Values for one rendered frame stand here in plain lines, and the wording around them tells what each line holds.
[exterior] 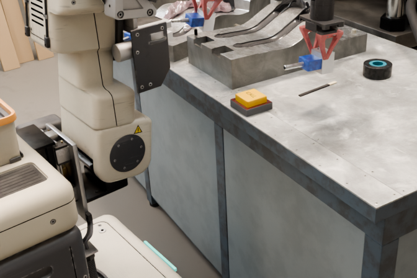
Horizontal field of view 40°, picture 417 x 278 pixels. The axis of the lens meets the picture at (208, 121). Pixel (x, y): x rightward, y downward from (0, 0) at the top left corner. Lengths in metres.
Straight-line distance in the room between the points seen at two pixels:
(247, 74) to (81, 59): 0.48
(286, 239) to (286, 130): 0.33
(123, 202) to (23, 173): 1.31
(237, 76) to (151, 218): 1.04
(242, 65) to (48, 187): 0.65
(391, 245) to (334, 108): 0.40
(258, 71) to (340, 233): 0.53
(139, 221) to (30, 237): 1.24
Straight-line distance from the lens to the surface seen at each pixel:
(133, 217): 2.49
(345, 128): 1.41
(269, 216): 1.60
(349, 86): 1.63
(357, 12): 2.35
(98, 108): 1.40
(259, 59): 1.62
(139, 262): 1.82
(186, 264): 2.22
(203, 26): 1.69
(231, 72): 1.59
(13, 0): 4.39
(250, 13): 2.07
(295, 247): 1.55
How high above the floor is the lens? 1.46
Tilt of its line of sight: 27 degrees down
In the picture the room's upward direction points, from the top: 3 degrees counter-clockwise
